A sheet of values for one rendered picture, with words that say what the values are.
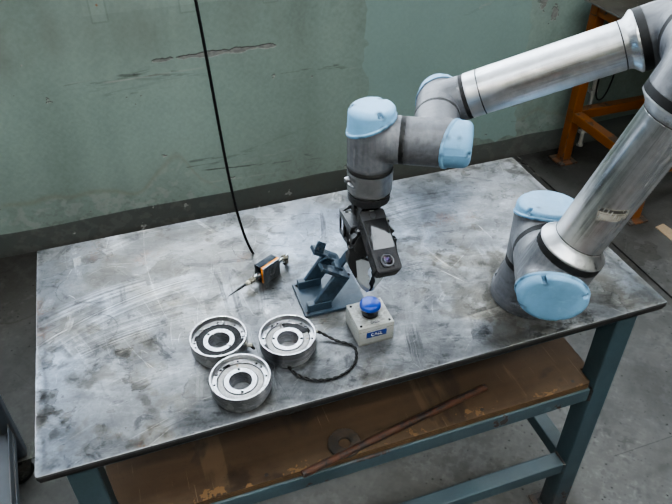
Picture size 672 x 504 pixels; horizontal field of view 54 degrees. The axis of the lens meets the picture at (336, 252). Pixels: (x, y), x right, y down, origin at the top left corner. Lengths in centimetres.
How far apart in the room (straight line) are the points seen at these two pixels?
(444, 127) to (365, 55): 184
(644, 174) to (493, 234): 57
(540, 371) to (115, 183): 188
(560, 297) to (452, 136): 33
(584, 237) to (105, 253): 99
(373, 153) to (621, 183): 37
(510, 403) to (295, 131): 171
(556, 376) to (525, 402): 11
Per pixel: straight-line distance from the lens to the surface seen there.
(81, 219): 294
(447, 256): 147
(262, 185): 297
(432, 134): 102
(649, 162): 105
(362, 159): 104
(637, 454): 226
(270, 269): 138
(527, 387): 157
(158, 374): 126
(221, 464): 142
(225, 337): 127
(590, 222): 110
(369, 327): 123
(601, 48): 111
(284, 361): 120
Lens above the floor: 172
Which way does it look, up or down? 39 degrees down
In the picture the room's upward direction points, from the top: 1 degrees counter-clockwise
